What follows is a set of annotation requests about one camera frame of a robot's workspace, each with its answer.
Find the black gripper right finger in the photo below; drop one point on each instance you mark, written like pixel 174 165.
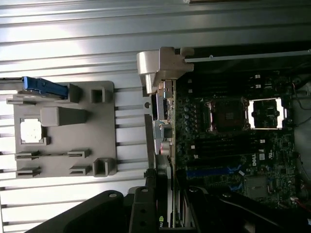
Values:
pixel 201 213

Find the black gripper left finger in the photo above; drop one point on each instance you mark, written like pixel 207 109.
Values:
pixel 143 213

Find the blue expansion slot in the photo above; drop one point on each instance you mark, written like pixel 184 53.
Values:
pixel 209 171

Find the grey chipset heatsink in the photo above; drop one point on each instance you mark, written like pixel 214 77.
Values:
pixel 256 187

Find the black RAM slot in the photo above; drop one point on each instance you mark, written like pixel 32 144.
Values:
pixel 223 145

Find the green RAM stick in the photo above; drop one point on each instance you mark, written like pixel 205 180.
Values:
pixel 75 153

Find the green motherboard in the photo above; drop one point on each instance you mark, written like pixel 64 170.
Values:
pixel 279 150

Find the grey printed parts rack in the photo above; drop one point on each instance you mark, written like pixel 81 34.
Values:
pixel 80 136

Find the CPU socket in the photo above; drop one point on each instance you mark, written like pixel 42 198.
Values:
pixel 228 116

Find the metal socket cover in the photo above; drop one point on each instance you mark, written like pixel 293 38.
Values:
pixel 267 114

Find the silver CPU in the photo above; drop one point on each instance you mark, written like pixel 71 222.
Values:
pixel 30 131

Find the black Dell PC case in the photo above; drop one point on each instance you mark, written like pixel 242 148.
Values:
pixel 267 65

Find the hard disk in blue carrier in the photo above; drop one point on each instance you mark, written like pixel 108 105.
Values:
pixel 43 85

